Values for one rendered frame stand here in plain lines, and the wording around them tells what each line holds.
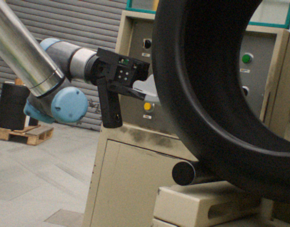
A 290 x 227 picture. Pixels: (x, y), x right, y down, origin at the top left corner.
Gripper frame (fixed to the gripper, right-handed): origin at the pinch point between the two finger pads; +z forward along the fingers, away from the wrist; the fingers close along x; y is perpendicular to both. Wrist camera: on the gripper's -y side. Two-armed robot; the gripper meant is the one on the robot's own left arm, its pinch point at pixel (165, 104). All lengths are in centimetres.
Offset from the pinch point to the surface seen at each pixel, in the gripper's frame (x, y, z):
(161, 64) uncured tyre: -11.7, 8.2, 2.9
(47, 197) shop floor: 255, -128, -214
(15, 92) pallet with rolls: 430, -95, -436
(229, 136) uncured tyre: -12.4, -0.2, 20.6
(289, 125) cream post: 25.6, 2.5, 18.5
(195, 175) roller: -10.3, -9.3, 15.8
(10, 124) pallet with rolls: 431, -134, -430
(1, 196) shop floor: 224, -131, -231
